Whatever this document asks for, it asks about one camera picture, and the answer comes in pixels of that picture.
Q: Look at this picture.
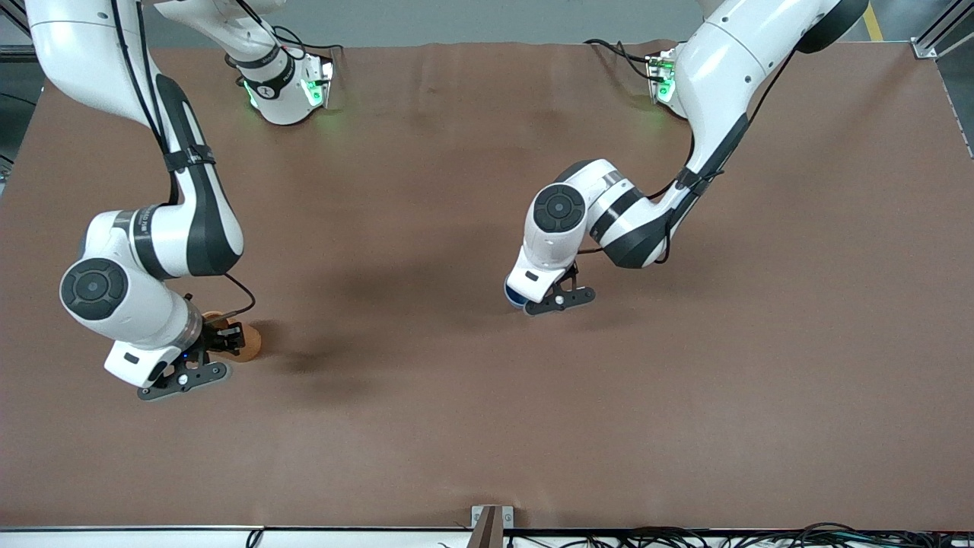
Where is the round wooden disc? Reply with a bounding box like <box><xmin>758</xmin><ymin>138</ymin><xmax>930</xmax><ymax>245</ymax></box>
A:
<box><xmin>201</xmin><ymin>310</ymin><xmax>263</xmax><ymax>363</ymax></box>

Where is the black cable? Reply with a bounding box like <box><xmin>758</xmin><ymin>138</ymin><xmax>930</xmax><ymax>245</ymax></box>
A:
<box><xmin>272</xmin><ymin>25</ymin><xmax>345</xmax><ymax>56</ymax></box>
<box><xmin>620</xmin><ymin>525</ymin><xmax>735</xmax><ymax>548</ymax></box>
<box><xmin>788</xmin><ymin>522</ymin><xmax>974</xmax><ymax>548</ymax></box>
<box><xmin>223</xmin><ymin>272</ymin><xmax>257</xmax><ymax>318</ymax></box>
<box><xmin>653</xmin><ymin>49</ymin><xmax>800</xmax><ymax>266</ymax></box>
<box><xmin>584</xmin><ymin>37</ymin><xmax>657</xmax><ymax>82</ymax></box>

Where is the brown table cover sheet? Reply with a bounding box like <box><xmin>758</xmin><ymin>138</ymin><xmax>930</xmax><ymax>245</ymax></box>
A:
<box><xmin>0</xmin><ymin>40</ymin><xmax>974</xmax><ymax>531</ymax></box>

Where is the silver aluminium frame profile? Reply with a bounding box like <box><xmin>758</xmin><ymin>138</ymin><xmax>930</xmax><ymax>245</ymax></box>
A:
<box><xmin>910</xmin><ymin>0</ymin><xmax>974</xmax><ymax>62</ymax></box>

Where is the silver metal bracket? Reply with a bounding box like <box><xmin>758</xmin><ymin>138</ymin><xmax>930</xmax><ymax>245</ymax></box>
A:
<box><xmin>470</xmin><ymin>505</ymin><xmax>516</xmax><ymax>535</ymax></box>

